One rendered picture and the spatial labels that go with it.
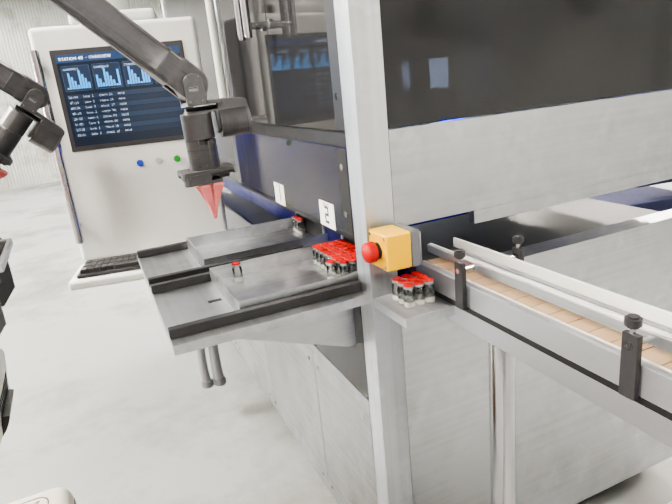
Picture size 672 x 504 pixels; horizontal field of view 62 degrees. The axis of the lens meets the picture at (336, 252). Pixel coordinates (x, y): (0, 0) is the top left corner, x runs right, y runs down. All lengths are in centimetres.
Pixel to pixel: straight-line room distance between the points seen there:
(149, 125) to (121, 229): 37
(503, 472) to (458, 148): 66
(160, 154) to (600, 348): 153
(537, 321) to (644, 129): 78
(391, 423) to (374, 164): 58
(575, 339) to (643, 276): 84
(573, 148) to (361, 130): 55
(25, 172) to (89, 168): 958
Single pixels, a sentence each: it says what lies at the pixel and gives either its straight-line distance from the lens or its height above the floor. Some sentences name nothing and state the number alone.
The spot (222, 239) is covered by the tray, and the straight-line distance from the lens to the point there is 170.
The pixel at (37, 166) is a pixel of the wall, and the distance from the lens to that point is 1162.
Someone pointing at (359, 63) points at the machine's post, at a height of 134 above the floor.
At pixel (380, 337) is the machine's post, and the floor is 78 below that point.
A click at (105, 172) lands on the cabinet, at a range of 201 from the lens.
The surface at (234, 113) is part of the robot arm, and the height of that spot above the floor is 127.
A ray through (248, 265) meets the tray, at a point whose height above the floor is 90.
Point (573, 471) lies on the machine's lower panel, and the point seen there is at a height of 21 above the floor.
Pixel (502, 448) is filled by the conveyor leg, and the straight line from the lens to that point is 121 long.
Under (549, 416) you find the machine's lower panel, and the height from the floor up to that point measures 42.
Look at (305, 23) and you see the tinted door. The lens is 129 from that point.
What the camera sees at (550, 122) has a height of 118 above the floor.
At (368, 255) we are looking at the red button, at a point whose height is 100.
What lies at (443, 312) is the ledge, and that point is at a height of 87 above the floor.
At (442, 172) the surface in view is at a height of 111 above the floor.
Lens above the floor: 131
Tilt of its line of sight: 17 degrees down
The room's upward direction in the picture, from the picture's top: 6 degrees counter-clockwise
